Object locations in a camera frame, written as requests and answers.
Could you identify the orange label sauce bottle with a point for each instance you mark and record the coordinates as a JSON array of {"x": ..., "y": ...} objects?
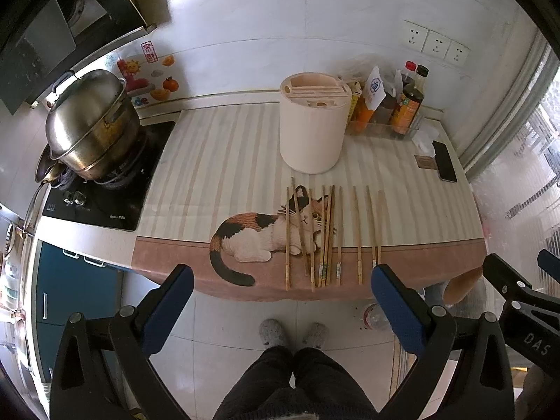
[{"x": 405, "y": 111}]

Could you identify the white triple wall socket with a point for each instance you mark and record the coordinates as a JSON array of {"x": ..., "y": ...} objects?
[{"x": 432, "y": 43}]

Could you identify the yellow seasoning box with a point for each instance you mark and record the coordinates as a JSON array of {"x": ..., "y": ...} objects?
[{"x": 357, "y": 101}]

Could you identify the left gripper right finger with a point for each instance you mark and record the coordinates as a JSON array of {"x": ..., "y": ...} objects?
[{"x": 425, "y": 332}]

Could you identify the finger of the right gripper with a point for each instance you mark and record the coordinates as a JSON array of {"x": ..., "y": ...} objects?
[
  {"x": 549, "y": 263},
  {"x": 506, "y": 280}
]

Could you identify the grey slipper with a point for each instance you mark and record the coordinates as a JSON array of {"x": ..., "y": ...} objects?
[
  {"x": 316, "y": 336},
  {"x": 273, "y": 334}
]

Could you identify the red cap dark bottle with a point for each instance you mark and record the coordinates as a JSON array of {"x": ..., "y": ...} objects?
[{"x": 408, "y": 75}]

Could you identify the black range hood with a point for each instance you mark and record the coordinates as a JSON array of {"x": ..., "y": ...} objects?
[{"x": 41, "y": 40}]

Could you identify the fruit cartoon wall sticker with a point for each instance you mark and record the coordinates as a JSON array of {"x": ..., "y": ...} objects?
[{"x": 149, "y": 77}]

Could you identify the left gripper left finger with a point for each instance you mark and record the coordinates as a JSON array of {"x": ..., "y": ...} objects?
[{"x": 138, "y": 333}]

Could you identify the black gas stove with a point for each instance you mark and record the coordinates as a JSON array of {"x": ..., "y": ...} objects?
[{"x": 116, "y": 200}]

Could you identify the clear plastic bag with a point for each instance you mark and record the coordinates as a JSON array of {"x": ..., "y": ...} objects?
[{"x": 359, "y": 68}]

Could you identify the beige round utensil holder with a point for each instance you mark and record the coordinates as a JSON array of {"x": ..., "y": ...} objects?
[{"x": 314, "y": 111}]

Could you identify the white crumpled tissue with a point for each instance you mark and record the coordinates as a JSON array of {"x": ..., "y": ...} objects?
[{"x": 423, "y": 140}]

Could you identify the striped cat table mat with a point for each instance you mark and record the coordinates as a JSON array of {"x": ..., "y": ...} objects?
[{"x": 217, "y": 203}]

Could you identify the person legs black trousers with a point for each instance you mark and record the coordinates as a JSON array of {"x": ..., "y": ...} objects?
[{"x": 307, "y": 384}]

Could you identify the clear condiment tray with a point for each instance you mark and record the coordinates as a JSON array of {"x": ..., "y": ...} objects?
[{"x": 374, "y": 129}]

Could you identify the black smartphone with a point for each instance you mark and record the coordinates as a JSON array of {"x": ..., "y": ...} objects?
[{"x": 444, "y": 163}]

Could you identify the blue cabinet door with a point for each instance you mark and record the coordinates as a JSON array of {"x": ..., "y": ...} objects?
[{"x": 67, "y": 283}]

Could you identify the brown small card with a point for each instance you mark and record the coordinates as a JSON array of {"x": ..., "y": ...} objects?
[{"x": 426, "y": 162}]

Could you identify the left grey slipper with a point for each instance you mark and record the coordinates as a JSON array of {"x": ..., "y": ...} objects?
[{"x": 273, "y": 334}]

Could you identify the right grey slipper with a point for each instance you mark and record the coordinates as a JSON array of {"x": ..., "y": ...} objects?
[{"x": 316, "y": 336}]

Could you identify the black cap pale bottle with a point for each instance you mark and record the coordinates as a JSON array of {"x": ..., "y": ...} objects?
[{"x": 421, "y": 75}]

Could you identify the stainless steel stock pot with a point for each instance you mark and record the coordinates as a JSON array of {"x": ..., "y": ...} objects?
[{"x": 92, "y": 125}]

